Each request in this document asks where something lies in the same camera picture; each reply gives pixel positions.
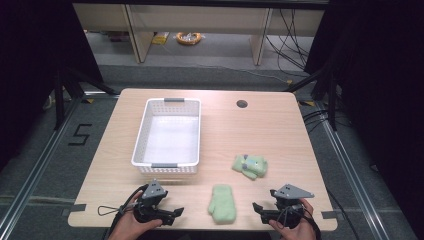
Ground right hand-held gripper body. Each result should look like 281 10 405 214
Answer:
269 183 316 230

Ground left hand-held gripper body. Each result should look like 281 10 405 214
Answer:
133 179 170 224

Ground person's right hand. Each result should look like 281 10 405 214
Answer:
268 197 318 240

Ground person's left hand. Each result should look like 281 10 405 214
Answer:
107 191 164 240

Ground plain green mitten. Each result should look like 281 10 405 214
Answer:
207 183 238 225

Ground green mitten with face print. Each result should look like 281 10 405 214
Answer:
231 153 269 182

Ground white plastic basket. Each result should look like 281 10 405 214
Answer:
130 97 202 175

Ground black metal stand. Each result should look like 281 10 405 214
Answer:
52 65 120 132
283 65 338 132

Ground black curtain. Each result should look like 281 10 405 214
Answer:
0 0 105 171
303 0 424 240

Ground yellow packet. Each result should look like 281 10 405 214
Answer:
151 31 170 46

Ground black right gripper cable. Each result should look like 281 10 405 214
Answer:
275 199 323 240

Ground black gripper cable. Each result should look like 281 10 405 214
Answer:
97 184 150 240
275 199 323 240

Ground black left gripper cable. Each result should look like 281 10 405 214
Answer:
97 184 150 240

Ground aluminium floor rail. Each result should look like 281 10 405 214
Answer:
318 101 392 240
0 95 85 232

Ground black floor cables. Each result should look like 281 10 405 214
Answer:
301 108 351 135

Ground bundle of black cables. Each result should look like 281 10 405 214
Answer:
264 8 312 72

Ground yellow cable coil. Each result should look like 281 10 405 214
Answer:
175 31 203 47

